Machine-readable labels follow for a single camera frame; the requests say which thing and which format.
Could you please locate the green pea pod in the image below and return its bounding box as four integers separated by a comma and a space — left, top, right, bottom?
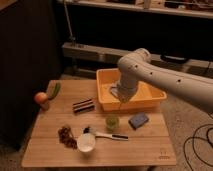
48, 82, 61, 100

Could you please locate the orange apple toy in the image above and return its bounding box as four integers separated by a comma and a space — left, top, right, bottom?
34, 92, 50, 110

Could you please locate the black floor cable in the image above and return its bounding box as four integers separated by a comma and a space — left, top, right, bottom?
182, 61, 213, 171

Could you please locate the wooden fork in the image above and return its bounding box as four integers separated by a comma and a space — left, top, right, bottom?
109, 86, 122, 110

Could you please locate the metal shelf rack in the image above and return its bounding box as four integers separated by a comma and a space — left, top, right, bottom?
57, 0, 213, 77

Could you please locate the striped brown block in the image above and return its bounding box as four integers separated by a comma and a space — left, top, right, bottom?
72, 99, 95, 114

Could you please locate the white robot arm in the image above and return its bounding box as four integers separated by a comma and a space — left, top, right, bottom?
117, 48, 213, 114

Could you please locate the white bowl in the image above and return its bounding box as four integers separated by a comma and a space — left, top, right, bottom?
77, 133, 96, 153

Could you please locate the blue sponge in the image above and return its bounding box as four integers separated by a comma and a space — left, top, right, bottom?
129, 113, 149, 130

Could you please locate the brown dried flower bunch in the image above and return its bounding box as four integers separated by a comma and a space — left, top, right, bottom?
58, 126, 77, 149

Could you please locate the green plastic cup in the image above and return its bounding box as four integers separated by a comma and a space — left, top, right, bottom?
105, 115, 119, 131

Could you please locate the yellow plastic bin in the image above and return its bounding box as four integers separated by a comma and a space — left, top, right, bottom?
96, 68, 167, 111

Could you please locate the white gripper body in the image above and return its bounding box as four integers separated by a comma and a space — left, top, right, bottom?
116, 83, 138, 103

